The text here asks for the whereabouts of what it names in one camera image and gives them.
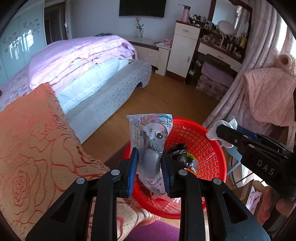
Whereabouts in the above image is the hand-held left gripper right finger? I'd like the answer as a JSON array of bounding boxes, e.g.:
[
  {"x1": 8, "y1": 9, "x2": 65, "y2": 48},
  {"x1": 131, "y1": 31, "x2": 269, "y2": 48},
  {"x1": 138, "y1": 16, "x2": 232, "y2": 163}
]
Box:
[{"x1": 160, "y1": 152, "x2": 271, "y2": 241}]

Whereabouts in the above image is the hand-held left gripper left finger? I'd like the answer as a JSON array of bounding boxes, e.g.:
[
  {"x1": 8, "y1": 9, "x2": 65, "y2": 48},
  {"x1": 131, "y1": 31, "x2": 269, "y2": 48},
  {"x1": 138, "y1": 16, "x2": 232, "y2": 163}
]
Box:
[{"x1": 25, "y1": 148, "x2": 139, "y2": 241}]

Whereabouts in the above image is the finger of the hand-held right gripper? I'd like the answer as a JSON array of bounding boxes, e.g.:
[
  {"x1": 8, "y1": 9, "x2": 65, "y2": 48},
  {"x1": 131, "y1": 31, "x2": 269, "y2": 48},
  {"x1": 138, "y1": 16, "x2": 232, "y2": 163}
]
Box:
[
  {"x1": 237, "y1": 126, "x2": 262, "y2": 143},
  {"x1": 216, "y1": 124, "x2": 249, "y2": 150}
]

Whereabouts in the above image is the white tissue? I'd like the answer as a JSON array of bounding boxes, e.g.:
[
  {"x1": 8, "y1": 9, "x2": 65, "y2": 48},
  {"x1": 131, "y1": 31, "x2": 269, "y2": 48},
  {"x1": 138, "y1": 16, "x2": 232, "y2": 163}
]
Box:
[{"x1": 206, "y1": 119, "x2": 238, "y2": 149}]

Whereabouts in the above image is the red plastic mesh basket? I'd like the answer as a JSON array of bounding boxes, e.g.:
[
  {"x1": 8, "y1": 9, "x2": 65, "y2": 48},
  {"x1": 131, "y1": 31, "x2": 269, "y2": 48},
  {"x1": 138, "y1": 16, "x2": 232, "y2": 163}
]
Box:
[{"x1": 124, "y1": 117, "x2": 227, "y2": 219}]

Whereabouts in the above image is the black plastic bag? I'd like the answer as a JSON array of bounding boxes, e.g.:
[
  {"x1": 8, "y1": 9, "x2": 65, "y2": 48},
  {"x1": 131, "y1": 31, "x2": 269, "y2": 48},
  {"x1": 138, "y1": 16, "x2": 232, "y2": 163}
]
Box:
[{"x1": 168, "y1": 144, "x2": 199, "y2": 173}]

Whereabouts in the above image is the green foil wrapper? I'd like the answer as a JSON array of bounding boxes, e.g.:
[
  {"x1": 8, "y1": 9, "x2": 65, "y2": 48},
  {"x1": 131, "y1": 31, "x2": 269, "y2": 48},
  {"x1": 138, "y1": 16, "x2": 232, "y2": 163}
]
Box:
[{"x1": 185, "y1": 152, "x2": 198, "y2": 173}]

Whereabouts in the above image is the cartoon-printed snack packet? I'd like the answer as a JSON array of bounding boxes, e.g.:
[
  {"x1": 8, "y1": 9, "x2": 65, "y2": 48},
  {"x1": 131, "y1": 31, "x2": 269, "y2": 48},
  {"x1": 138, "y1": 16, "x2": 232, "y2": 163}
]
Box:
[{"x1": 126, "y1": 113, "x2": 173, "y2": 195}]

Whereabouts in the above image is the person's right hand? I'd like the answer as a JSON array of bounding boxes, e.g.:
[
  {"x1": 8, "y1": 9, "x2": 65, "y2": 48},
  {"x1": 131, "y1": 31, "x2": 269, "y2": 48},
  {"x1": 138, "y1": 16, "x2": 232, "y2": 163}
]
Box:
[{"x1": 257, "y1": 185, "x2": 296, "y2": 225}]

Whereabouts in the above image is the grey-blue plastic stool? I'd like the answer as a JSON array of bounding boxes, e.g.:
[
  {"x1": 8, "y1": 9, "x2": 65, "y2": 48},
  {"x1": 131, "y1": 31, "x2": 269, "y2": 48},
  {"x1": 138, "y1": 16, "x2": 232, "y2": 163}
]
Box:
[{"x1": 222, "y1": 144, "x2": 243, "y2": 176}]

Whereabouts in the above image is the pink knitted sweater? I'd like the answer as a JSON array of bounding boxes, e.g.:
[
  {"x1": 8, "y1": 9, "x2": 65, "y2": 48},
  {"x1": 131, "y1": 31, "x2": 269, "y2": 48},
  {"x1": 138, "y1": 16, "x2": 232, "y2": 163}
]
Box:
[{"x1": 244, "y1": 53, "x2": 296, "y2": 127}]

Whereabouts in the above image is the person's purple trouser leg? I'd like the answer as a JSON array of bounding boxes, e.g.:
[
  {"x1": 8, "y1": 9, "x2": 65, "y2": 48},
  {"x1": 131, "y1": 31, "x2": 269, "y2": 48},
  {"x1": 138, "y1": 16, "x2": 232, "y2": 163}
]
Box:
[{"x1": 126, "y1": 220, "x2": 181, "y2": 241}]

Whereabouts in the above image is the stool with pink cover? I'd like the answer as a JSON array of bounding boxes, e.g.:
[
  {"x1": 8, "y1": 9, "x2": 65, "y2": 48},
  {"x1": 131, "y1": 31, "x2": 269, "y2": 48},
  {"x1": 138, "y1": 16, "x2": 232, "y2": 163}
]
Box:
[{"x1": 196, "y1": 54, "x2": 238, "y2": 100}]

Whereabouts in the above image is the grey patterned bed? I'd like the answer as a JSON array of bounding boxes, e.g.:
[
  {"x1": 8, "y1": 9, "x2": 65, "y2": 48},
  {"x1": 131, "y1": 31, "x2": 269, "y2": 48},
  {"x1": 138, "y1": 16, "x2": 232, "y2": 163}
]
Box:
[{"x1": 66, "y1": 59, "x2": 152, "y2": 144}]

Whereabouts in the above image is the dark wood dressing table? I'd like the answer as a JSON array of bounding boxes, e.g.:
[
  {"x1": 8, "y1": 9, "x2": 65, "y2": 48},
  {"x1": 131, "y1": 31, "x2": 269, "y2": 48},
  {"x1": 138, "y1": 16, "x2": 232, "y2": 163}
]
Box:
[{"x1": 185, "y1": 0, "x2": 253, "y2": 91}]

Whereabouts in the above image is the row of cosmetic bottles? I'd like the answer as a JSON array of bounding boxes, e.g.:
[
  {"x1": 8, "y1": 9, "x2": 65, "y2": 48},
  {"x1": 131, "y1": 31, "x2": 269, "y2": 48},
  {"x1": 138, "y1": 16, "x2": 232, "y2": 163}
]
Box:
[{"x1": 189, "y1": 14, "x2": 250, "y2": 58}]

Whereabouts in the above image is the cream tall cabinet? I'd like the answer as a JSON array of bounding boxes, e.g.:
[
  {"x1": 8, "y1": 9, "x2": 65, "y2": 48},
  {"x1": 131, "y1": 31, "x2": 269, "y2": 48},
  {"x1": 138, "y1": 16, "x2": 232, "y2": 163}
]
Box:
[{"x1": 166, "y1": 20, "x2": 201, "y2": 79}]

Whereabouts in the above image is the pink patterned curtain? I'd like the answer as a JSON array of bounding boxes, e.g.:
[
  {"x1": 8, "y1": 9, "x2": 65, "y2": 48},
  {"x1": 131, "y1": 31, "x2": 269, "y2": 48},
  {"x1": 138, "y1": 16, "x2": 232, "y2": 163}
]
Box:
[{"x1": 202, "y1": 0, "x2": 296, "y2": 139}]

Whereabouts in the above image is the light blue quilt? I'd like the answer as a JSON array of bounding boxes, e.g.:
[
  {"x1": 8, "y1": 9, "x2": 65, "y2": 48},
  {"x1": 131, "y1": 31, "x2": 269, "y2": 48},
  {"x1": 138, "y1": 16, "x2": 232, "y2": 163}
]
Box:
[{"x1": 55, "y1": 59, "x2": 133, "y2": 114}]

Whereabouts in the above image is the orange rose-patterned cloth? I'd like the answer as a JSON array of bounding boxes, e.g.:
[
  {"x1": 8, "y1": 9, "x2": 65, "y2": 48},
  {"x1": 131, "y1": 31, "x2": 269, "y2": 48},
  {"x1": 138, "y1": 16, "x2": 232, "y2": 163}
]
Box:
[{"x1": 0, "y1": 82, "x2": 160, "y2": 241}]

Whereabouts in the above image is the round white makeup mirror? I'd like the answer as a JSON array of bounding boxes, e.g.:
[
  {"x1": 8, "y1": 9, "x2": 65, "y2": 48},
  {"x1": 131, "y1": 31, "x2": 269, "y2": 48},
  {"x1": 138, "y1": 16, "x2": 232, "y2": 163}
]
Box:
[{"x1": 218, "y1": 20, "x2": 236, "y2": 49}]

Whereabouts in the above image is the cream low cabinet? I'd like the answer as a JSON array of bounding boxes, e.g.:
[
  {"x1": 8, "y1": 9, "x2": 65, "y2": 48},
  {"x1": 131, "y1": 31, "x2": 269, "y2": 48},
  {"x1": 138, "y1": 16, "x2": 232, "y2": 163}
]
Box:
[{"x1": 127, "y1": 36, "x2": 171, "y2": 76}]

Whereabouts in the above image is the pink quilt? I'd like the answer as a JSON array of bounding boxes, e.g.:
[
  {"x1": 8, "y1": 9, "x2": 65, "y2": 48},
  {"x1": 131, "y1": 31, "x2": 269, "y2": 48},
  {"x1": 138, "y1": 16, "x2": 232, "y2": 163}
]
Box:
[{"x1": 28, "y1": 35, "x2": 138, "y2": 90}]

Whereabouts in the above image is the pink thermos jug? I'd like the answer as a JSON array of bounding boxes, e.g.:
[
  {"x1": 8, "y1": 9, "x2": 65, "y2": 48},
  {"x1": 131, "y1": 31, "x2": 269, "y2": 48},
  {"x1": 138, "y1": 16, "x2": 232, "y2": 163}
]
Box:
[{"x1": 179, "y1": 4, "x2": 192, "y2": 22}]

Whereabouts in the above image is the pink rose in vase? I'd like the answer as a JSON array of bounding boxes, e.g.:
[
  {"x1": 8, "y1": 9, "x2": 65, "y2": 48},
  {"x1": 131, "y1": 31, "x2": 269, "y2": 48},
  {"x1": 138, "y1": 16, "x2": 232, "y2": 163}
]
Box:
[{"x1": 135, "y1": 17, "x2": 144, "y2": 39}]

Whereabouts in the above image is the pink floral bed sheet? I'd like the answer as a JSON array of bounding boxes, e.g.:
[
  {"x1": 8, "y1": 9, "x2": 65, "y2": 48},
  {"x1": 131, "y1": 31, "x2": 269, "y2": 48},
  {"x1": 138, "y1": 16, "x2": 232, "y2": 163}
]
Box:
[{"x1": 0, "y1": 64, "x2": 33, "y2": 112}]

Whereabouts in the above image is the dark wooden door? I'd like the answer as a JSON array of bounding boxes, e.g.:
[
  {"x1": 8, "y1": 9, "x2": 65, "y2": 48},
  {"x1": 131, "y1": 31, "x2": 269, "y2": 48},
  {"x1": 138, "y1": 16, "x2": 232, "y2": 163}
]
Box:
[{"x1": 44, "y1": 0, "x2": 72, "y2": 44}]

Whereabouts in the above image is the glass sliding-door wardrobe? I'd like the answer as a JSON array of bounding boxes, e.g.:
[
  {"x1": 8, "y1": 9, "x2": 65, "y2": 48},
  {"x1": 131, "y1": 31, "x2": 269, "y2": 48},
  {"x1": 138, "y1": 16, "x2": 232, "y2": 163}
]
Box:
[{"x1": 0, "y1": 0, "x2": 47, "y2": 86}]

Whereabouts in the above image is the black wall television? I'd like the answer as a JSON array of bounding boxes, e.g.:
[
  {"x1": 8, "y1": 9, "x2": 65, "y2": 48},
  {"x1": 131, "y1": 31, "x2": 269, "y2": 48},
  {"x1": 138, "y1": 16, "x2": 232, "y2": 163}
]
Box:
[{"x1": 119, "y1": 0, "x2": 167, "y2": 18}]

